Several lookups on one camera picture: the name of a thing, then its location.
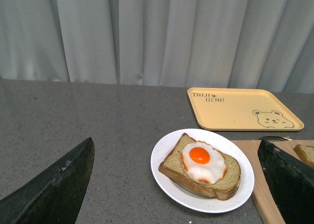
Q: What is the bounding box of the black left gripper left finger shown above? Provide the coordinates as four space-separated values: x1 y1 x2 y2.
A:
0 138 95 224

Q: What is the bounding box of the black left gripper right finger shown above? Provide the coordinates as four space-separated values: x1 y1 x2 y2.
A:
258 140 314 224

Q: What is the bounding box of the bread slice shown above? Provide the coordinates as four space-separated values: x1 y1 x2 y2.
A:
158 133 241 200
294 144 314 168

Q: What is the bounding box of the white round plate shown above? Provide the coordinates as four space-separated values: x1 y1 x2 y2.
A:
151 129 255 213

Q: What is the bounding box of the fried egg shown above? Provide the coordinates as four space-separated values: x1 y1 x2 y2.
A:
181 141 227 185

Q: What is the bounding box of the wooden cutting board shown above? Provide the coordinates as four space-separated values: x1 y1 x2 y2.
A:
232 140 314 224

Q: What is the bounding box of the yellow bear tray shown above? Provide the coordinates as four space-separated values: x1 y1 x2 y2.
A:
187 87 304 131

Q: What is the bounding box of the metal board handle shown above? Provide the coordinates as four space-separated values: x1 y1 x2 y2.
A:
258 136 292 141

